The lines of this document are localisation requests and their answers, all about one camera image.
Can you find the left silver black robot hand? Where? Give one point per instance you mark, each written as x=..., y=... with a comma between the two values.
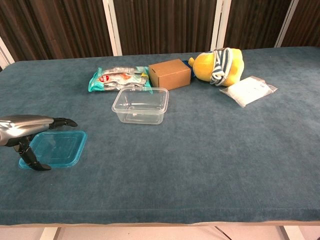
x=22, y=123

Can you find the blue plastic container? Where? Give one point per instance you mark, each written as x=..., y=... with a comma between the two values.
x=60, y=147

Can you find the clear plastic food container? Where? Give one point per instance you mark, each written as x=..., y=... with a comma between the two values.
x=140, y=113

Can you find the brown cardboard box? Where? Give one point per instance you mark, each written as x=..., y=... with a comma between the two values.
x=172, y=76

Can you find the teal snack bag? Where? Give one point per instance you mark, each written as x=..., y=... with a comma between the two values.
x=112, y=78

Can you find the white table leg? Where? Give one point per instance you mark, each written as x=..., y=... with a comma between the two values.
x=50, y=233
x=290, y=233

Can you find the small blue packet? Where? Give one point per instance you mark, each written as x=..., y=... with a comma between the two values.
x=193, y=75

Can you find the blue table cloth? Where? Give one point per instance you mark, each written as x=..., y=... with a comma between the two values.
x=200, y=155

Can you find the yellow plush toy striped scarf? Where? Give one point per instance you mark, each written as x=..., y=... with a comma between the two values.
x=203, y=67

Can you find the clear bag white powder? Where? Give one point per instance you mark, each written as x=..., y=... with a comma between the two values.
x=247, y=91

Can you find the white screen post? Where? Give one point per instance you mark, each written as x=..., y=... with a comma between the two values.
x=285, y=25
x=220, y=25
x=5, y=53
x=112, y=27

